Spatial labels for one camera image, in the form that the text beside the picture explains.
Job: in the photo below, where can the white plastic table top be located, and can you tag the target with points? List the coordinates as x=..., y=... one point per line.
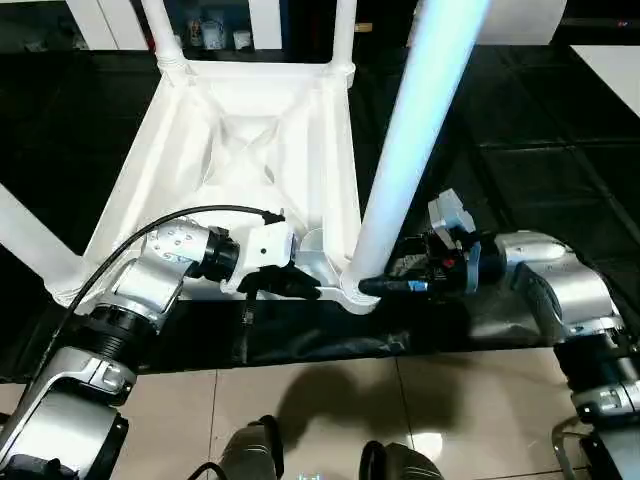
x=330, y=175

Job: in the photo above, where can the white plastic table leg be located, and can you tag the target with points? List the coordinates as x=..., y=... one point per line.
x=162, y=30
x=415, y=125
x=25, y=225
x=345, y=30

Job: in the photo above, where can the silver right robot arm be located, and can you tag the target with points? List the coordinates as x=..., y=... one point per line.
x=560, y=285

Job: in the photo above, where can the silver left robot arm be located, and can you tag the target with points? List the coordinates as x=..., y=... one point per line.
x=145, y=285

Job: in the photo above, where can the black work mat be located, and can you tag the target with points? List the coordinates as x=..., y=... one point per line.
x=550, y=175

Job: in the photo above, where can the grey left robot foot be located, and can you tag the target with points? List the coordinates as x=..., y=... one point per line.
x=250, y=450

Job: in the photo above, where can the grey robot foot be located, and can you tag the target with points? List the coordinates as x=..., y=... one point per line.
x=400, y=462
x=250, y=450

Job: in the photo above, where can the grey right robot foot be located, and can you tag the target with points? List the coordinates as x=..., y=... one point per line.
x=400, y=462

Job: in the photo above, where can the thin grey tripod stand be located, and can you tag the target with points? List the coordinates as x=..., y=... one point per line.
x=565, y=445

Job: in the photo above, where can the black box with gold label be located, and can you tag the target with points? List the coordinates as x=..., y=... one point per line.
x=375, y=30

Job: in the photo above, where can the flat white board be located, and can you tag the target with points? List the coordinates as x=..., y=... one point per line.
x=615, y=75

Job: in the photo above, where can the black monitor with red logo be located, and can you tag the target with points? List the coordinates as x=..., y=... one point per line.
x=600, y=24

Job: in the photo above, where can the white glass door cabinet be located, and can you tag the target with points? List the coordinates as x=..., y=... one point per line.
x=115, y=25

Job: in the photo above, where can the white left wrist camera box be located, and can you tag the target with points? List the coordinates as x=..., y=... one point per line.
x=265, y=250

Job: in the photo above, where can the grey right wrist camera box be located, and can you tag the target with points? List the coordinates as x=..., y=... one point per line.
x=450, y=215

